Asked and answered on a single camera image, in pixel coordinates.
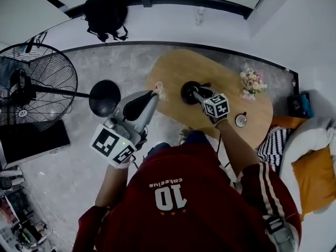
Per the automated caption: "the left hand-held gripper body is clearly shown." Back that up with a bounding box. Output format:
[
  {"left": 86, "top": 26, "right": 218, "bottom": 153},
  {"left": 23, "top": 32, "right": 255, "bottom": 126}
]
[{"left": 90, "top": 89, "right": 160, "bottom": 165}]

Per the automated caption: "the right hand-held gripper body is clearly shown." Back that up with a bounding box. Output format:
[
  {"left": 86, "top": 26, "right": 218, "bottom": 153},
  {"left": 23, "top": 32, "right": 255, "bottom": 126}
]
[{"left": 201, "top": 92, "right": 230, "bottom": 126}]

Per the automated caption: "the white tea bag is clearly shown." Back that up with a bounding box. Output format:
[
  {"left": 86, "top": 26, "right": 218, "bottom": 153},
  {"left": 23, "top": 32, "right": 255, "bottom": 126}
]
[{"left": 154, "top": 81, "right": 169, "bottom": 101}]

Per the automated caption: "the black teapot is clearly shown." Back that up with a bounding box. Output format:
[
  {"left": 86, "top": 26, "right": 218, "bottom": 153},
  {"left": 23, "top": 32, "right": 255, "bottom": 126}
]
[{"left": 180, "top": 80, "right": 211, "bottom": 106}]

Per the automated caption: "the person's right forearm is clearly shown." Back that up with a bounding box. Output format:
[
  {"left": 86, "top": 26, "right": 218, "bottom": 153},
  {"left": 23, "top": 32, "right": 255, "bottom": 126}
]
[{"left": 215, "top": 119, "right": 261, "bottom": 180}]

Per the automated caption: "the person's left forearm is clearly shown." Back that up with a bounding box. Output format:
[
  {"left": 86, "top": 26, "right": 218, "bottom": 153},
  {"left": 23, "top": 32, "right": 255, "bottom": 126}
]
[{"left": 93, "top": 159, "right": 133, "bottom": 210}]

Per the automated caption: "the black standing fan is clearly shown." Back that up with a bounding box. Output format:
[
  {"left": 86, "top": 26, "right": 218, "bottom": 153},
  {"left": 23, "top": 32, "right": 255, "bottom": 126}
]
[{"left": 0, "top": 43, "right": 122, "bottom": 127}]

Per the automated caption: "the pastel flower bouquet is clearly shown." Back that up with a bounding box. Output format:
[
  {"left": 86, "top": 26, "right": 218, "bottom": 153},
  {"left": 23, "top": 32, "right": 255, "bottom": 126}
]
[{"left": 239, "top": 67, "right": 268, "bottom": 101}]

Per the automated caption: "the person's shoe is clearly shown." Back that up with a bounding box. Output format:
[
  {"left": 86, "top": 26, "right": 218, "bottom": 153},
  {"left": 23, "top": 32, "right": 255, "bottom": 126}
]
[{"left": 178, "top": 128, "right": 194, "bottom": 145}]

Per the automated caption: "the black white zigzag cushion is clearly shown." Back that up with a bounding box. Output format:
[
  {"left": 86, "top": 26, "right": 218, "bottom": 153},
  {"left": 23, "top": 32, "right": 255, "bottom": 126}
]
[{"left": 257, "top": 127, "right": 292, "bottom": 172}]

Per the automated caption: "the clear plastic water bottle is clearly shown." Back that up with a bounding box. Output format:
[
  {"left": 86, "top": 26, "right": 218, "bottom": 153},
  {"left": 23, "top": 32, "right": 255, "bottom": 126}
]
[{"left": 195, "top": 6, "right": 205, "bottom": 26}]

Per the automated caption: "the black and blue box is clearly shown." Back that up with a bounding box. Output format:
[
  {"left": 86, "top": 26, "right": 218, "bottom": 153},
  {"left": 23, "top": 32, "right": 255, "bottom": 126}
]
[{"left": 287, "top": 91, "right": 314, "bottom": 118}]

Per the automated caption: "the flat black box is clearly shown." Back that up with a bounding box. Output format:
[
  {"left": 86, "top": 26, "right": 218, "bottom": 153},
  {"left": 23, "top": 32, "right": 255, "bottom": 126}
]
[{"left": 0, "top": 119, "right": 71, "bottom": 168}]

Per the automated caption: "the black backpack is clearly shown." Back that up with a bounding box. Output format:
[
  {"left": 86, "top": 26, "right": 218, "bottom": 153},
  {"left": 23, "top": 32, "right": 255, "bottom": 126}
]
[{"left": 83, "top": 0, "right": 130, "bottom": 43}]

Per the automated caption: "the white sofa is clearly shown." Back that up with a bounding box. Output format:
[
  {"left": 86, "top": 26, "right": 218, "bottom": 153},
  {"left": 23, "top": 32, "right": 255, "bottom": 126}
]
[{"left": 277, "top": 88, "right": 336, "bottom": 222}]

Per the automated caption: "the person's red jersey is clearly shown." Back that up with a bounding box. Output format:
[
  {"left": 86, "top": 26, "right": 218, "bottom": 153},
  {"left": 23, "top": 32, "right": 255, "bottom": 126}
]
[{"left": 78, "top": 130, "right": 302, "bottom": 252}]

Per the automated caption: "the mustard yellow cushion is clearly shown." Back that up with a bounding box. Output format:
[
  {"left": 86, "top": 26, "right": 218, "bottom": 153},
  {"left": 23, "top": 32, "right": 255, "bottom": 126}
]
[{"left": 290, "top": 146, "right": 336, "bottom": 215}]

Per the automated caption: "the cluttered storage shelf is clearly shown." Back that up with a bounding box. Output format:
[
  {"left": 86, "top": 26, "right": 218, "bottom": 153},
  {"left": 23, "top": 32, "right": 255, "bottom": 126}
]
[{"left": 0, "top": 166, "right": 60, "bottom": 252}]

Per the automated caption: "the white cup with black handle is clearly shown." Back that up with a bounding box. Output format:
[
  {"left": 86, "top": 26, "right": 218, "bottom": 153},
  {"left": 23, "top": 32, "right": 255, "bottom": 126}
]
[{"left": 234, "top": 111, "right": 248, "bottom": 128}]

